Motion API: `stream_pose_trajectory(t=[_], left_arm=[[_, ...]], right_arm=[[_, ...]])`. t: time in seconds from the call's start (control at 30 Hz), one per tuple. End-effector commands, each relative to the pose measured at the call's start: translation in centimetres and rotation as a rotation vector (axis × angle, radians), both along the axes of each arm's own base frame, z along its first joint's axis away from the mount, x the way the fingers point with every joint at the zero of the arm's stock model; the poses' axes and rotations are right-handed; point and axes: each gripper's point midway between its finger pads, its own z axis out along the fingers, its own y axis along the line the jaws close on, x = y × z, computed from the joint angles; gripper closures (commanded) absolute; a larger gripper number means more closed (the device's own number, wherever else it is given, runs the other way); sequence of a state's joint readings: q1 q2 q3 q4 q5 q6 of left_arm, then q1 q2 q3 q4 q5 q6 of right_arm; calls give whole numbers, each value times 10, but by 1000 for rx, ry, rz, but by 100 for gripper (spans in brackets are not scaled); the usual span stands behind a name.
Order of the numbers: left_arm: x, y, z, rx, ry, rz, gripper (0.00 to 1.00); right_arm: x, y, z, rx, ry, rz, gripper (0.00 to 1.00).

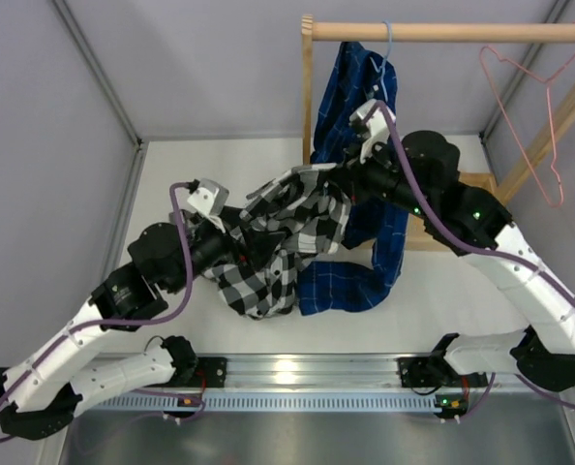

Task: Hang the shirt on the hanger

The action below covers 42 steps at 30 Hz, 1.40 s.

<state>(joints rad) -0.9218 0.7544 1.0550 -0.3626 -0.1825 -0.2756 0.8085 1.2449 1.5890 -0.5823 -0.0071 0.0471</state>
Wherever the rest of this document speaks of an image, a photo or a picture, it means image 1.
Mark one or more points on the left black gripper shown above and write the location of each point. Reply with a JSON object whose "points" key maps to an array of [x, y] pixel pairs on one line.
{"points": [[257, 248]]}

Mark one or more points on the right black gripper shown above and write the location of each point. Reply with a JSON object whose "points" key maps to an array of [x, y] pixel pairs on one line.
{"points": [[352, 174]]}

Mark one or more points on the black white checkered shirt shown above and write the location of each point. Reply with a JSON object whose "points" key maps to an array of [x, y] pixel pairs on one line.
{"points": [[308, 205]]}

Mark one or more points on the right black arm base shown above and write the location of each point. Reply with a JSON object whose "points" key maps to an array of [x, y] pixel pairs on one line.
{"points": [[425, 372]]}

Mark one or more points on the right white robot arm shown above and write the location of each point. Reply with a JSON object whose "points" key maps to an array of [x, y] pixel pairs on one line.
{"points": [[419, 175]]}

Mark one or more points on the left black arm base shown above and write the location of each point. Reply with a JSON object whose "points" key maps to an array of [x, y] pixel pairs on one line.
{"points": [[211, 372]]}

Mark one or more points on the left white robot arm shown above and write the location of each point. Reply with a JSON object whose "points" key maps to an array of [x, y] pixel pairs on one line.
{"points": [[44, 394]]}

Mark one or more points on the blue plaid shirt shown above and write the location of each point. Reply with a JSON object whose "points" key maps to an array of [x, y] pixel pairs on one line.
{"points": [[358, 75]]}

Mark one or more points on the wooden clothes rack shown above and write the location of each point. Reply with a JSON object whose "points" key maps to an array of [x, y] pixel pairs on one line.
{"points": [[486, 33]]}

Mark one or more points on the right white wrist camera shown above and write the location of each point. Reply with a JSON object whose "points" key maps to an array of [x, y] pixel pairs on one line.
{"points": [[369, 122]]}

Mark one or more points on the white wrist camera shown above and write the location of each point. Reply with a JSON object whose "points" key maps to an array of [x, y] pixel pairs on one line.
{"points": [[369, 122], [208, 198]]}

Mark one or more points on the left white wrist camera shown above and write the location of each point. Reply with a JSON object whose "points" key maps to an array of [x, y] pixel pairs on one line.
{"points": [[208, 198]]}

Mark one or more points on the blue wire hanger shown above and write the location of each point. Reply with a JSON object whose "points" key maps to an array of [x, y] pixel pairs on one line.
{"points": [[380, 68]]}

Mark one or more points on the aluminium mounting rail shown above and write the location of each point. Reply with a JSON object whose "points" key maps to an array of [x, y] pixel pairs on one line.
{"points": [[312, 373]]}

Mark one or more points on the slotted grey cable duct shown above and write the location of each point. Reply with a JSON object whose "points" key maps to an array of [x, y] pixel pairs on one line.
{"points": [[279, 402]]}

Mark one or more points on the pink wire hanger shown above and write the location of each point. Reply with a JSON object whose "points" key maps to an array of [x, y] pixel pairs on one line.
{"points": [[536, 123]]}

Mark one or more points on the left aluminium frame post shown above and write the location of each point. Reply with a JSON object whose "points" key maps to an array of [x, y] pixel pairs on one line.
{"points": [[96, 69]]}

